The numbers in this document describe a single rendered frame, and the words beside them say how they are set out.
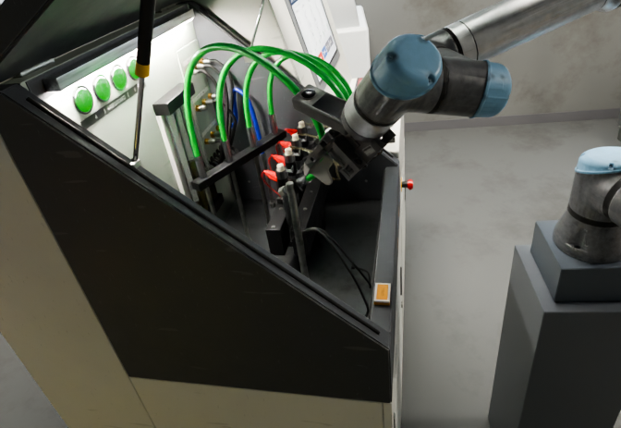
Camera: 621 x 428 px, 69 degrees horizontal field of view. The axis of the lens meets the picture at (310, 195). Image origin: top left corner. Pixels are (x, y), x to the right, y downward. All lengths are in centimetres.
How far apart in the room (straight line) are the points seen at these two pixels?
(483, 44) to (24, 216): 81
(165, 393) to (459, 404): 116
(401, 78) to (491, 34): 25
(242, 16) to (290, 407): 98
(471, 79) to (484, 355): 159
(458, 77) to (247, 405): 80
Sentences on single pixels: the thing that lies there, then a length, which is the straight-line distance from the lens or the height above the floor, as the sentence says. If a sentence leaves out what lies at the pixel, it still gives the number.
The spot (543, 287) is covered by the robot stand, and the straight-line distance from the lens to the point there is 122.
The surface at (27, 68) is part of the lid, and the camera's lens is 87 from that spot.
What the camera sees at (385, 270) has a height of 95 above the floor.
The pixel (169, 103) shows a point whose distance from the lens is 109.
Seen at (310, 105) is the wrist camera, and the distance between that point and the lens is 73.
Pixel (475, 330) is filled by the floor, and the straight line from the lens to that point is 216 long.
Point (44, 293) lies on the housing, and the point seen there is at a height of 104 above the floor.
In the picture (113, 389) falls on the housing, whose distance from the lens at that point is 123.
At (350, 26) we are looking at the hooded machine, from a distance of 264.
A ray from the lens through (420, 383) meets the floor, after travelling 197.
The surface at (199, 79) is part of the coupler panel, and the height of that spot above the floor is 126.
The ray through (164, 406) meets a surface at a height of 69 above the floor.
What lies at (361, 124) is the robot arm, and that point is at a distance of 64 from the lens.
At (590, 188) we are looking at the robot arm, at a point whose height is 107.
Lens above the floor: 162
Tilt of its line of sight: 32 degrees down
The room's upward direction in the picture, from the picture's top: 8 degrees counter-clockwise
